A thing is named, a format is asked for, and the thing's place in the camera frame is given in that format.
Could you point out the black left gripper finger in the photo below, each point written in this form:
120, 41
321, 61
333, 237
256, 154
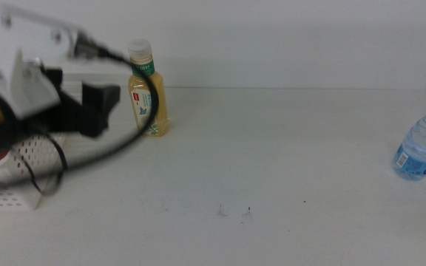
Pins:
98, 107
52, 77

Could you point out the yellow tea bottle white cap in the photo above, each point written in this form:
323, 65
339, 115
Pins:
161, 107

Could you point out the clear water bottle blue cap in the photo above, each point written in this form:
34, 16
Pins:
420, 147

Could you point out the white perforated plastic basket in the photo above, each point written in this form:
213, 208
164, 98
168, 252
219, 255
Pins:
39, 155

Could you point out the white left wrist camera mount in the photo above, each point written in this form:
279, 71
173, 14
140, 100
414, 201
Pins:
32, 55

